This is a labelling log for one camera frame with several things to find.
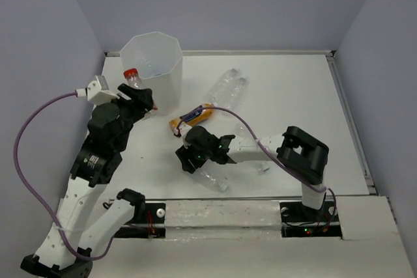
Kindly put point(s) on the clear bottle near bottom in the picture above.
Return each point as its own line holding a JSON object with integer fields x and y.
{"x": 211, "y": 181}

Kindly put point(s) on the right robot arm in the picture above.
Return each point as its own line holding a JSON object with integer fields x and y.
{"x": 296, "y": 152}

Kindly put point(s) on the red capped plastic bottle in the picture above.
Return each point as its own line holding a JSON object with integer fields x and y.
{"x": 133, "y": 80}

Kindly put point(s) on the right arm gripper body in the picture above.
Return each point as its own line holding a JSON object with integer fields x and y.
{"x": 204, "y": 153}

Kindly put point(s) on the white plastic bin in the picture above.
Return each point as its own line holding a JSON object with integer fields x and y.
{"x": 158, "y": 59}

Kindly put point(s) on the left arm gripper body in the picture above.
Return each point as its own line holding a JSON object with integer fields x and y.
{"x": 125, "y": 133}

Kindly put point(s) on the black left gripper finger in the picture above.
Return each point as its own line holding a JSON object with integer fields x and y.
{"x": 134, "y": 110}
{"x": 137, "y": 94}

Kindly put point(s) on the clear bottle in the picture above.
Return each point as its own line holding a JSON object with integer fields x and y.
{"x": 211, "y": 181}
{"x": 235, "y": 92}
{"x": 222, "y": 84}

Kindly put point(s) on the orange labelled plastic bottle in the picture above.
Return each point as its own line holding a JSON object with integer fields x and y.
{"x": 200, "y": 114}

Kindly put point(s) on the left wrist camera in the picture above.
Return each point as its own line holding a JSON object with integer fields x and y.
{"x": 98, "y": 91}

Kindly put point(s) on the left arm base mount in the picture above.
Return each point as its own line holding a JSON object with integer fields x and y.
{"x": 148, "y": 224}

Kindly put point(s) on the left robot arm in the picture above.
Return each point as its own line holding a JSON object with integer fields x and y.
{"x": 71, "y": 246}

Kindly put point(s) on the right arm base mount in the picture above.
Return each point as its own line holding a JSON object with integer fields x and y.
{"x": 299, "y": 221}

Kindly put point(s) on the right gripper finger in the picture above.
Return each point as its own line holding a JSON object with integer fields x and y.
{"x": 188, "y": 138}
{"x": 192, "y": 158}

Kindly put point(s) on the clear bottle far left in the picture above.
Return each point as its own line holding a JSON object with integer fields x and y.
{"x": 222, "y": 84}

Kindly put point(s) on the clear bottle far right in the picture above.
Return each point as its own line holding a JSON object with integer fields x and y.
{"x": 235, "y": 92}

